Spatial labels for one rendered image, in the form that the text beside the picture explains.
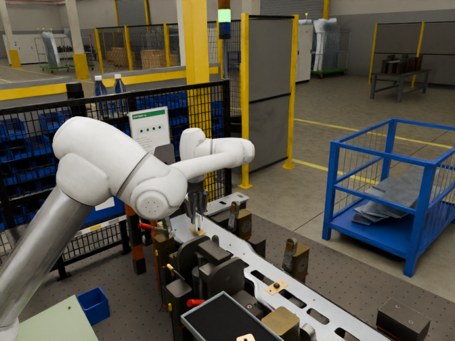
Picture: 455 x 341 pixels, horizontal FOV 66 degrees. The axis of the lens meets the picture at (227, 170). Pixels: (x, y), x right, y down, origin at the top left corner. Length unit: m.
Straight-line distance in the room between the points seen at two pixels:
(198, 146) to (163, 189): 0.58
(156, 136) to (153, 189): 1.18
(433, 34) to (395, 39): 1.12
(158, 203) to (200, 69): 1.39
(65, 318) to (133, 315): 0.39
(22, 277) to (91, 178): 0.29
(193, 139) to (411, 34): 12.25
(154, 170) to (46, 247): 0.31
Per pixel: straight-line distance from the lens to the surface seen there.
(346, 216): 3.50
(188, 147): 1.34
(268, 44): 4.34
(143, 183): 0.79
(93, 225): 1.68
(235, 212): 1.55
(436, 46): 13.09
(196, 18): 2.07
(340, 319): 1.20
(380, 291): 1.82
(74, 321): 1.36
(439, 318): 1.79
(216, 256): 1.08
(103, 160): 0.81
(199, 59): 2.07
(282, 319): 1.05
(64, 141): 0.84
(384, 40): 13.63
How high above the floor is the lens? 1.81
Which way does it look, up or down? 22 degrees down
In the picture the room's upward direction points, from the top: 1 degrees counter-clockwise
